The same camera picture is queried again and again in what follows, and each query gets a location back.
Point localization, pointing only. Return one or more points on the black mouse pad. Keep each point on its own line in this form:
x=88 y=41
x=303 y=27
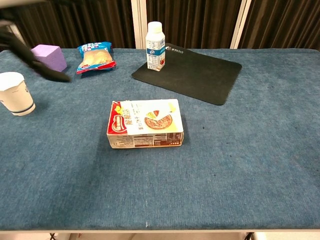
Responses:
x=197 y=75

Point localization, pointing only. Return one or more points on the white paper cup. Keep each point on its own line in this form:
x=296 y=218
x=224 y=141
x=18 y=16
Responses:
x=15 y=96

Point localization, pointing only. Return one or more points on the black pleated curtain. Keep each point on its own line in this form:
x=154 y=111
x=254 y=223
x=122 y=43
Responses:
x=82 y=22
x=285 y=23
x=195 y=20

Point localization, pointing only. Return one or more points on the blue snack bag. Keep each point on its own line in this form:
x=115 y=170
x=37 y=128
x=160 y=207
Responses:
x=96 y=58

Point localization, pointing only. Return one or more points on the white frame post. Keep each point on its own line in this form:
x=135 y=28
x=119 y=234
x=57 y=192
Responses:
x=139 y=23
x=240 y=23

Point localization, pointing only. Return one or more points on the red white biscuit box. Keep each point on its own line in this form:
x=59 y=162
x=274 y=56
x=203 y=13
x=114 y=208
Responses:
x=147 y=120

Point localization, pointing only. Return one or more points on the blue table cloth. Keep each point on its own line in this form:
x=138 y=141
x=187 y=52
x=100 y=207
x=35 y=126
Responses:
x=160 y=180

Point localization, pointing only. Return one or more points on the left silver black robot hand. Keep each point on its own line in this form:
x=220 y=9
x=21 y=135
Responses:
x=42 y=70

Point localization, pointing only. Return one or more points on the purple foam cube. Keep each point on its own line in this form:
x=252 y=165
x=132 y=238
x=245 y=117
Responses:
x=50 y=56

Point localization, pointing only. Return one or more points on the white milk bottle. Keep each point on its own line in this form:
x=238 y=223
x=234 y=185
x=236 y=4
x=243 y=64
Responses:
x=155 y=47

